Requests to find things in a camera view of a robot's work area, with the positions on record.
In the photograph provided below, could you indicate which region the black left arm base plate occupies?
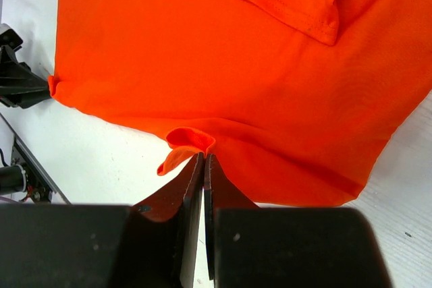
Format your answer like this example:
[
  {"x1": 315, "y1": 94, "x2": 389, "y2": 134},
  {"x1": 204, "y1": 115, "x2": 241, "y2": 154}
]
[{"x1": 1, "y1": 146, "x2": 53, "y2": 204}]

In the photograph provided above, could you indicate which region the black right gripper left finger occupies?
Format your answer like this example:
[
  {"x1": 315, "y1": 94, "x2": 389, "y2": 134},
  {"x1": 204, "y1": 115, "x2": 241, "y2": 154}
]
[{"x1": 114, "y1": 153, "x2": 205, "y2": 287}]

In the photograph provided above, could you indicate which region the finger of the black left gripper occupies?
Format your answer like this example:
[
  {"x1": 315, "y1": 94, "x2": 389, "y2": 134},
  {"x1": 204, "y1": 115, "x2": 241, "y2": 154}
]
[{"x1": 1, "y1": 45, "x2": 51, "y2": 109}]

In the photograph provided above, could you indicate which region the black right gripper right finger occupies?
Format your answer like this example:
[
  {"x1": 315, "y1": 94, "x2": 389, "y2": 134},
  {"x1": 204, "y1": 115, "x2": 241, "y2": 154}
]
[{"x1": 204, "y1": 154, "x2": 260, "y2": 287}]

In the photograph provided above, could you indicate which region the orange t shirt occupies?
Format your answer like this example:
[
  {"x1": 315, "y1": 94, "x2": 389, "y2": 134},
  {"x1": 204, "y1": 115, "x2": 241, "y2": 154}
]
[{"x1": 49, "y1": 0, "x2": 431, "y2": 206}]

